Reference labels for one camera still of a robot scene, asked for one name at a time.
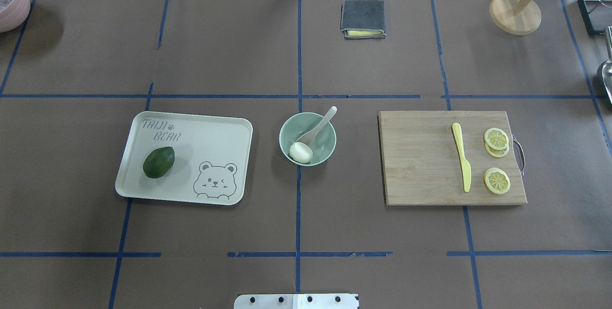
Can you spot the wooden mug tree stand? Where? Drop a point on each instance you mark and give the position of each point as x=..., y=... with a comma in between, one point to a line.
x=517, y=17

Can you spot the lemon slice bottom stacked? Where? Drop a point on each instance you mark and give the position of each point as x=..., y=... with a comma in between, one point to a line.
x=495, y=152

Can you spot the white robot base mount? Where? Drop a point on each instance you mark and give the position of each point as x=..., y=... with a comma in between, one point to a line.
x=298, y=301

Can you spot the grey folded cloth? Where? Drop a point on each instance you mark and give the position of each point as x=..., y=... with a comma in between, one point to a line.
x=363, y=15

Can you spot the bamboo cutting board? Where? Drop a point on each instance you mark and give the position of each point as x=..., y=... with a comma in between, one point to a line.
x=420, y=160

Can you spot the pink bowl with ice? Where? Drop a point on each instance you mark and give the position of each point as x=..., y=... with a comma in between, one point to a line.
x=13, y=13

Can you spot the metal scoop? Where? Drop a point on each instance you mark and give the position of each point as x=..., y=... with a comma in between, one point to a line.
x=605, y=69

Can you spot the white steamed bun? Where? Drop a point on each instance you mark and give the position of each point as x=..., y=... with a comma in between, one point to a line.
x=301, y=153

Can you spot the lemon slice stacked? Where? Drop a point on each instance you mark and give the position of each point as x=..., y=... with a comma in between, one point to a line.
x=495, y=152
x=496, y=139

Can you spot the green avocado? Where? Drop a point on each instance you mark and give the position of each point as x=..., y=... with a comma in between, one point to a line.
x=158, y=162

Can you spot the beige ceramic spoon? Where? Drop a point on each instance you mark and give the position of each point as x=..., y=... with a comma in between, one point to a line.
x=310, y=136

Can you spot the yellow plastic knife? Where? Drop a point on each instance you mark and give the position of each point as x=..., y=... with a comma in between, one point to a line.
x=464, y=163

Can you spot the lemon slice single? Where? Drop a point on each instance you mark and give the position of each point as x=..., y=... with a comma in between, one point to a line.
x=496, y=181

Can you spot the lemon slice top stacked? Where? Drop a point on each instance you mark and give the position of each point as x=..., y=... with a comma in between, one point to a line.
x=496, y=139

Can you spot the yellow sponge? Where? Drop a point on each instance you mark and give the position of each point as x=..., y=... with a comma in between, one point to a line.
x=364, y=34

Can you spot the cream bear tray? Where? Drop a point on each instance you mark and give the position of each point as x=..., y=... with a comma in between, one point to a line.
x=211, y=158

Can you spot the light green bowl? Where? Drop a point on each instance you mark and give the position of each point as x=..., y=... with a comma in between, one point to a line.
x=323, y=145

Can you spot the black glass tray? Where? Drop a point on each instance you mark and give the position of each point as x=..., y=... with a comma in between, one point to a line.
x=596, y=16

